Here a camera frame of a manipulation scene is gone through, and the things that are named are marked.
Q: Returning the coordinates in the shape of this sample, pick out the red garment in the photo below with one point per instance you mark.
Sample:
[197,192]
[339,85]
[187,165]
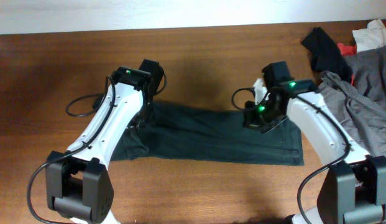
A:
[346,49]

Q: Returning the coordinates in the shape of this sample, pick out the black garment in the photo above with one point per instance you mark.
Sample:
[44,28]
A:
[325,54]

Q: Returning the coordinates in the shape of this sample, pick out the white garment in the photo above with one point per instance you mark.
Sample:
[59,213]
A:
[372,37]

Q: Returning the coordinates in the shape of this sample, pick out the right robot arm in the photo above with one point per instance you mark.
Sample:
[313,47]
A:
[354,190]

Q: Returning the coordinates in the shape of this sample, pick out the grey garment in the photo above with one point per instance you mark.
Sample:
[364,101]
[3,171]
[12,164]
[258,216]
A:
[360,106]

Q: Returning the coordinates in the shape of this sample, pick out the black Nike t-shirt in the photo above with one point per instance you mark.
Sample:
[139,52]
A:
[180,132]

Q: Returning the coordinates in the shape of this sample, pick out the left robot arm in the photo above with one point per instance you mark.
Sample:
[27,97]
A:
[77,180]

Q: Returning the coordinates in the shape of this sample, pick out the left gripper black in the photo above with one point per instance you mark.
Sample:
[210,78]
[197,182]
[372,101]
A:
[150,119]

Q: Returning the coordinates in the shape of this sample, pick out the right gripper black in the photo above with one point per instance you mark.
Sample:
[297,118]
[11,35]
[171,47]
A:
[250,120]

